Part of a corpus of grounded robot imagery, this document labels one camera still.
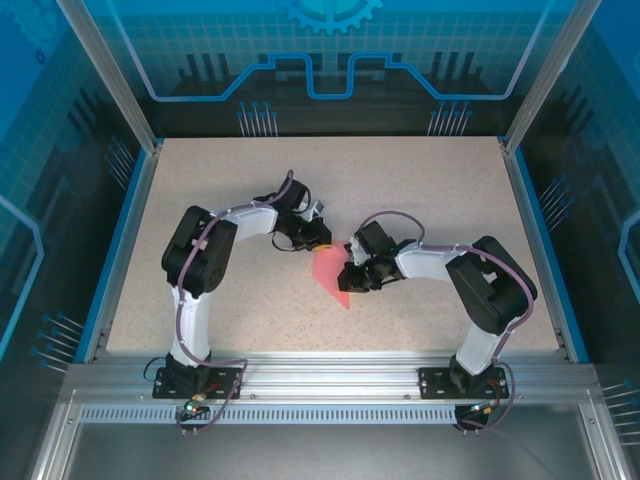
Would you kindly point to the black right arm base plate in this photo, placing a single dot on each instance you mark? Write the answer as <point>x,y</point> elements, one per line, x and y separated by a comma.
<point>435,382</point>

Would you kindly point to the aluminium frame post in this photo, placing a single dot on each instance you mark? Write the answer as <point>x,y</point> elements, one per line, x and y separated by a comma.
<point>107,70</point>
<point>550,70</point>

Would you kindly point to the small connector with green light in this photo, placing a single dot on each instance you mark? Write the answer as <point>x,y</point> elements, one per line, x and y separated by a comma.
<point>192,406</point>
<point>482,410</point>

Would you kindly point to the long aluminium mounting rail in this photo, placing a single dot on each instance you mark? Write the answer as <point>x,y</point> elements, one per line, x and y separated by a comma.
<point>330,372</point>

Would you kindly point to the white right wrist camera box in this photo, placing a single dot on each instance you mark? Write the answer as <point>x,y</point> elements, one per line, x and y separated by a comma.
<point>356,252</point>

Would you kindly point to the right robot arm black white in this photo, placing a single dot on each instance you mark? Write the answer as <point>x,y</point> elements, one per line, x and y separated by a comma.
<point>492,285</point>

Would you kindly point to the grey metal bench frame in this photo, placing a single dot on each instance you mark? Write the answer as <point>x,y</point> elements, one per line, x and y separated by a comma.
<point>320,450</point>

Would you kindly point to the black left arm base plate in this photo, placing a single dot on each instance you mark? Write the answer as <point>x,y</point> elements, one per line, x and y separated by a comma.
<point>170,387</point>

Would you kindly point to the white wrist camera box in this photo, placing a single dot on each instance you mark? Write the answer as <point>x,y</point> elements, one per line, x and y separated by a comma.
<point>316,209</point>
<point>356,252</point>

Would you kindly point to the aluminium side rail blue edge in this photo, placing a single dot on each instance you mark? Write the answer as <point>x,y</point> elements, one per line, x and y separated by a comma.
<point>131,220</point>
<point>537,225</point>

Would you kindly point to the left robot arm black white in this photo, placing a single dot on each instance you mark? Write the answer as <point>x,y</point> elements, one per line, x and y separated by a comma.
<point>200,250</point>

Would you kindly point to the pink cloth square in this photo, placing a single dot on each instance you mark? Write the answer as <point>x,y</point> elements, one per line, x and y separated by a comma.
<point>327,270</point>

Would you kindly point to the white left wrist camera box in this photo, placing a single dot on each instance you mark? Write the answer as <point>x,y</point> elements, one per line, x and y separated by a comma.
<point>316,209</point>

